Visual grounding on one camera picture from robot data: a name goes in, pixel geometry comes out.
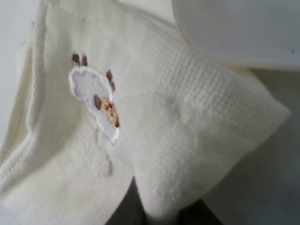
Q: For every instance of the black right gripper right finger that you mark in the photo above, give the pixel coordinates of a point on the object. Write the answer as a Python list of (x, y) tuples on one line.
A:
[(199, 214)]

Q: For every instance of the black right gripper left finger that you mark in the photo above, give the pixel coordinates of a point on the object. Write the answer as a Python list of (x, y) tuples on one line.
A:
[(130, 210)]

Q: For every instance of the cream white towel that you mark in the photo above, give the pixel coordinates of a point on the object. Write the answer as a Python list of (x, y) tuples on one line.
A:
[(105, 97)]

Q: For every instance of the white rectangular plastic tray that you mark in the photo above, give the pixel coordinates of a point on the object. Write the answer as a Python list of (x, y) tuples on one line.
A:
[(250, 33)]

